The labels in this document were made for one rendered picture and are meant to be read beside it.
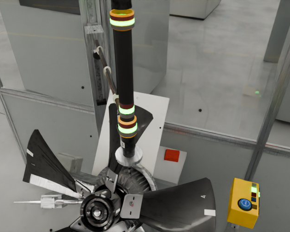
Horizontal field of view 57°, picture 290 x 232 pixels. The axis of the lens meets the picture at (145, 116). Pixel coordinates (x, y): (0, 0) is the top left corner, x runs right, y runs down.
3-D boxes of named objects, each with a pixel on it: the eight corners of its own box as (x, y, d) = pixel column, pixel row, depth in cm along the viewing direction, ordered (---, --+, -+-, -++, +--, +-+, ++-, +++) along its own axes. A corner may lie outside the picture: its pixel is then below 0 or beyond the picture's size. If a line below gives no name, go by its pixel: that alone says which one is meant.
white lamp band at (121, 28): (108, 23, 50) (108, 19, 50) (131, 21, 51) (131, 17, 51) (113, 31, 47) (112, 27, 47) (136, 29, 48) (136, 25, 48)
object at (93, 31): (86, 43, 118) (84, 23, 113) (102, 41, 120) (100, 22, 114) (89, 52, 110) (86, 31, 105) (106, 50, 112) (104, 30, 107)
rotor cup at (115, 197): (87, 191, 97) (68, 199, 84) (122, 176, 94) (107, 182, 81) (101, 230, 94) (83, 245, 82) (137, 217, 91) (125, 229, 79)
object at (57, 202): (96, 204, 98) (15, 204, 107) (96, 198, 99) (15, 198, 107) (94, 206, 96) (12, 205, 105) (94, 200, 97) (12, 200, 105)
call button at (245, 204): (239, 200, 104) (240, 197, 103) (250, 202, 103) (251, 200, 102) (239, 208, 101) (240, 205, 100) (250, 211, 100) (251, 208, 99)
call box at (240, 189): (229, 192, 119) (234, 176, 113) (252, 198, 116) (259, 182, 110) (225, 223, 107) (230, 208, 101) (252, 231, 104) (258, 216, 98)
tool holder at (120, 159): (112, 145, 73) (109, 116, 67) (136, 140, 75) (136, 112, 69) (118, 169, 66) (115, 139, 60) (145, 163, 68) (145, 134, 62)
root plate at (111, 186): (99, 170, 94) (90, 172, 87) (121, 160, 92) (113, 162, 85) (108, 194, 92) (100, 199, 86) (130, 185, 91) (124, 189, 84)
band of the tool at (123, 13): (109, 25, 51) (107, 9, 49) (131, 23, 52) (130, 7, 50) (113, 32, 47) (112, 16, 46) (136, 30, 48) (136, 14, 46)
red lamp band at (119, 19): (108, 14, 49) (107, 10, 49) (131, 13, 50) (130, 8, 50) (112, 22, 46) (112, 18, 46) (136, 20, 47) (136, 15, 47)
